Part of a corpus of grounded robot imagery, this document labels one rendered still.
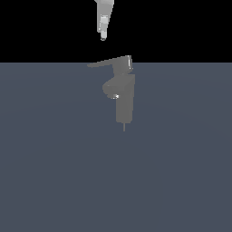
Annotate grey faucet body with spout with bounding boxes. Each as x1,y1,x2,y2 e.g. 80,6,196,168
101,72,136,132

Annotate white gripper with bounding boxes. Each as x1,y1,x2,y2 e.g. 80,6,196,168
94,0,115,42

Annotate grey faucet handle lever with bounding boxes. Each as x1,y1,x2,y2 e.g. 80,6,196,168
86,54,134,75

